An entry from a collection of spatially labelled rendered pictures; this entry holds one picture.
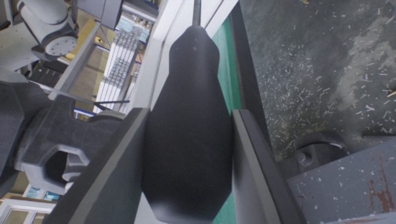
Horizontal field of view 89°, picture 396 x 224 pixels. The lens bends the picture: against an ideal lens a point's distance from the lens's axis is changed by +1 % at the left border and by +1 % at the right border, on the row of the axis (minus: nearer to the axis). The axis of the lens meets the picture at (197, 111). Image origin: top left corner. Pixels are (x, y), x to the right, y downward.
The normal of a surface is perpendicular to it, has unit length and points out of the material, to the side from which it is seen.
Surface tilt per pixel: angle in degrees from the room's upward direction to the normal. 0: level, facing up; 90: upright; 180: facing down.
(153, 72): 90
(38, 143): 91
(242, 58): 90
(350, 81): 0
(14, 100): 114
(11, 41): 80
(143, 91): 90
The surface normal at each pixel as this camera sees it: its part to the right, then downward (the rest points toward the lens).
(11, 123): 0.77, 0.29
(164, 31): -0.03, 0.78
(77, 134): 0.51, -0.46
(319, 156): -0.26, -0.56
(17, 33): 0.26, -0.11
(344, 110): -0.87, -0.33
